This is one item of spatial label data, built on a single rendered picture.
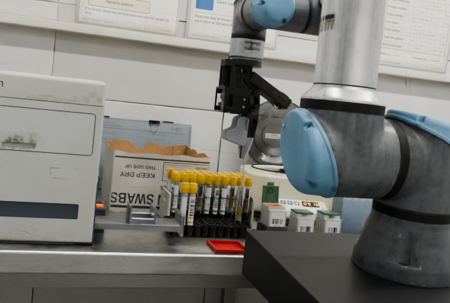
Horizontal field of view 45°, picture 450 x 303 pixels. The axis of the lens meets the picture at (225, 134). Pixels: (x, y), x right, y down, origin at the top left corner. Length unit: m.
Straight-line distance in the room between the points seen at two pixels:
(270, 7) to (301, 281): 0.53
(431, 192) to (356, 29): 0.25
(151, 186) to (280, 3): 0.55
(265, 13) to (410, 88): 1.04
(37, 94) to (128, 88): 0.68
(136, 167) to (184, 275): 0.37
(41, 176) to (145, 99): 0.71
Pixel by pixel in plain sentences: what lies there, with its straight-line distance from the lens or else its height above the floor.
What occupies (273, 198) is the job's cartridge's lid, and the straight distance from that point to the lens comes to 1.22.
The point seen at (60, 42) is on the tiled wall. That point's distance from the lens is 1.65.
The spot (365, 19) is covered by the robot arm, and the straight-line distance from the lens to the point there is 0.74.
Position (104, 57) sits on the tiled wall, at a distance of 1.65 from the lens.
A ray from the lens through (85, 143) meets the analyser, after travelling 1.01.
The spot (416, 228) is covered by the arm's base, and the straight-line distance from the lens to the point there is 0.81.
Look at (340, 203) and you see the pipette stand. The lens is 1.29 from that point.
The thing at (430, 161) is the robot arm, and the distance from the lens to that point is 0.79.
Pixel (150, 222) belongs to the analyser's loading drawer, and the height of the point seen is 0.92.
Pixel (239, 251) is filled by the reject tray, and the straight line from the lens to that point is 1.07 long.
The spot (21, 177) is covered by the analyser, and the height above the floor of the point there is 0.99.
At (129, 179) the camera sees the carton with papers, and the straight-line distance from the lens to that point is 1.32.
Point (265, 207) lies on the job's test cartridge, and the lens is 1.19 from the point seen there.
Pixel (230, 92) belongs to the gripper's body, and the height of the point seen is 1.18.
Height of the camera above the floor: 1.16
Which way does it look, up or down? 3 degrees down
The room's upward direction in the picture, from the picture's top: 6 degrees clockwise
